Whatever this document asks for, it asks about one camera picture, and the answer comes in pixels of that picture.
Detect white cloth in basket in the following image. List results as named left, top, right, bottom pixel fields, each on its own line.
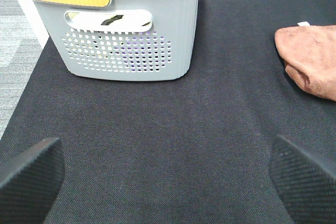
left=65, top=12, right=151, bottom=27

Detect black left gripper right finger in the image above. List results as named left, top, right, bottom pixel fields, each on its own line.
left=269, top=135, right=335, bottom=223

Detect black mesh table mat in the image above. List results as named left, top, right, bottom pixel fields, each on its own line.
left=1, top=0, right=335, bottom=223

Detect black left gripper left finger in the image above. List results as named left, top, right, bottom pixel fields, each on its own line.
left=1, top=137, right=65, bottom=223

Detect grey perforated laundry basket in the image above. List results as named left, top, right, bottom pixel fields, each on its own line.
left=32, top=0, right=198, bottom=81

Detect brown microfibre towel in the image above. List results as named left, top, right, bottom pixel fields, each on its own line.
left=275, top=25, right=335, bottom=101

